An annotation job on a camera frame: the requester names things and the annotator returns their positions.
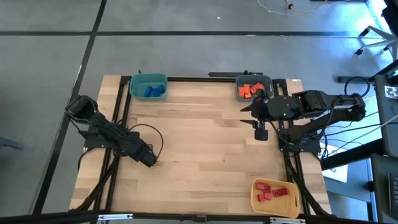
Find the black aluminium table frame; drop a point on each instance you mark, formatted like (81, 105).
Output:
(192, 79)

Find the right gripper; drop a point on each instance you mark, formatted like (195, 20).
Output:
(259, 110)

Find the dark grey desk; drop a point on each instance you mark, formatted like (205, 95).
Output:
(385, 124)

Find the black white marker tag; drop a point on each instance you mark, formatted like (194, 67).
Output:
(391, 91)

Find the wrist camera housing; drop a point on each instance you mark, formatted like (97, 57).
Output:
(151, 160)
(281, 107)

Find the teal plastic bin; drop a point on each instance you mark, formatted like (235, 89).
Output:
(140, 81)

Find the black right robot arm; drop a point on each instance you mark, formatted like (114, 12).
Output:
(342, 102)

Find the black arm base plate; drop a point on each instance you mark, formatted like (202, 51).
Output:
(312, 148)
(90, 143)

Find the black flat bar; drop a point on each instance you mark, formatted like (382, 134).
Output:
(224, 74)

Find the yellow plastic bin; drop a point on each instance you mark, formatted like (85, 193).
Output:
(283, 207)

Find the orange long block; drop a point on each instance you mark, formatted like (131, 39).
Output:
(257, 87)
(246, 88)
(241, 91)

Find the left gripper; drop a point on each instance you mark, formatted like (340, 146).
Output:
(140, 151)

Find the office chair white base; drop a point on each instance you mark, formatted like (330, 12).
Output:
(385, 37)

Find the black desk foot bar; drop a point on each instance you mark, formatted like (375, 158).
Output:
(354, 79)

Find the silver frame bracket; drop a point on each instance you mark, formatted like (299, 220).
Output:
(286, 220)
(115, 216)

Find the dark grey-blue plastic bin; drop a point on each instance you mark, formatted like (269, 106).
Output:
(241, 80)

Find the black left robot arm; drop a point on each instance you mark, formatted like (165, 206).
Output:
(105, 129)

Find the white paper sheet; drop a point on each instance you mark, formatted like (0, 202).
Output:
(337, 173)

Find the left wrist camera housing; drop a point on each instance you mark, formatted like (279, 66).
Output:
(151, 160)

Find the right wrist camera housing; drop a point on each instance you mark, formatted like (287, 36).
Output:
(281, 107)

